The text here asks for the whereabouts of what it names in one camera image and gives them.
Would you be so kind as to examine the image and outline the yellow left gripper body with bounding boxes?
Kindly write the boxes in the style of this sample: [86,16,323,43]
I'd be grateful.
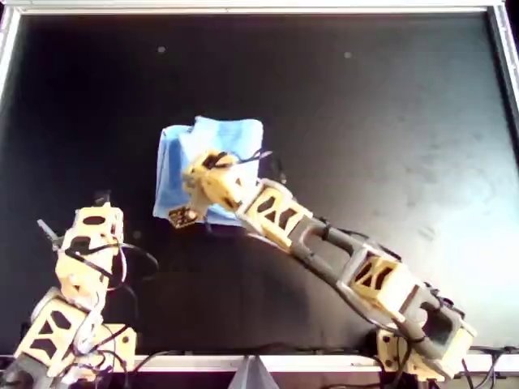
[54,203,125,301]

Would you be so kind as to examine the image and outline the yellow right gripper body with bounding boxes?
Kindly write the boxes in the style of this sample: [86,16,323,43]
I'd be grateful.
[181,149,263,216]

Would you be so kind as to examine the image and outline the light blue microfibre cloth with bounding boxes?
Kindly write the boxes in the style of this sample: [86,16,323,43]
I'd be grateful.
[152,115,267,228]

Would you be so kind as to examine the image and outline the yellow left arm base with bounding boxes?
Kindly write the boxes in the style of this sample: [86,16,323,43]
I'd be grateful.
[95,323,139,372]

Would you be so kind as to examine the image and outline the yellow right arm base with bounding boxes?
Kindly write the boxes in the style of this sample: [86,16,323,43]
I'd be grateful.
[375,328,410,374]

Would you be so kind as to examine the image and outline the grey triangular stand foot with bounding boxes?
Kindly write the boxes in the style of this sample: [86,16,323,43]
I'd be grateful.
[229,355,281,389]

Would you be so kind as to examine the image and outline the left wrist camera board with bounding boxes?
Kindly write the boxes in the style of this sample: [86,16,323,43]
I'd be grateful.
[36,218,62,252]

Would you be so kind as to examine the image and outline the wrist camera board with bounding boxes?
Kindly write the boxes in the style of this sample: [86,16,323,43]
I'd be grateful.
[36,218,62,252]
[168,204,202,230]

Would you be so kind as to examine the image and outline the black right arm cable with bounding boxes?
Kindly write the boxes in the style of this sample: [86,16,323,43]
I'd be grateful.
[210,149,287,186]

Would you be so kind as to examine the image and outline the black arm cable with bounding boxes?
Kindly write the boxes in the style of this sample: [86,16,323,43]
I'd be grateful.
[64,241,160,365]
[210,149,287,186]

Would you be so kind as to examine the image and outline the black right camera cable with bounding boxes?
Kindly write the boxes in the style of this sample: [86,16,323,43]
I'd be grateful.
[200,214,431,365]

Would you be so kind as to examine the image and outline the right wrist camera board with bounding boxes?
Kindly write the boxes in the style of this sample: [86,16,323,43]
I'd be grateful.
[168,204,202,230]

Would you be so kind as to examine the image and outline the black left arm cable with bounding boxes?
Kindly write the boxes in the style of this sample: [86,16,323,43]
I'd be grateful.
[64,241,160,365]

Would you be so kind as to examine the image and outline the aluminium table frame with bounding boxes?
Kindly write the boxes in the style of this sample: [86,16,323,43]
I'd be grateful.
[0,0,519,374]

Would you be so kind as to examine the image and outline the black power cable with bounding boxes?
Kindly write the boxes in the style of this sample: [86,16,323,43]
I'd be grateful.
[461,346,516,389]

